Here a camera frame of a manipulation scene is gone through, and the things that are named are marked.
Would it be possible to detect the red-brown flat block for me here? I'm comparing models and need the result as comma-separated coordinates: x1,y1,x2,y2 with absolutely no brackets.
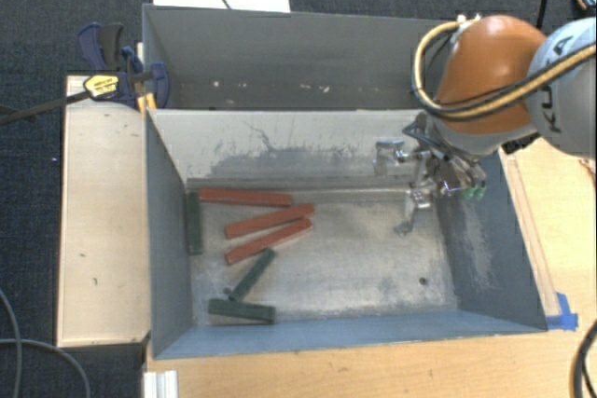
198,186,294,209
223,202,316,241
224,217,313,267

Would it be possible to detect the pale wood flat board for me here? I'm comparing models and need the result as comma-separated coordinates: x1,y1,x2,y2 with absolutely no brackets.
55,75,153,349

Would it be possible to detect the grey metal bin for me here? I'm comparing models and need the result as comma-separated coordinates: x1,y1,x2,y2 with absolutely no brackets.
141,3,549,361

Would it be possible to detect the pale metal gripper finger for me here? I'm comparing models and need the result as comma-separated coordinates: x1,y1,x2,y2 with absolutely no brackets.
372,139,412,177
393,189,434,236

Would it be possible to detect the dark green flat block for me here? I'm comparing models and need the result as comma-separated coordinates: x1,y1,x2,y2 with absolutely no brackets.
223,247,278,303
207,297,278,326
186,191,205,256

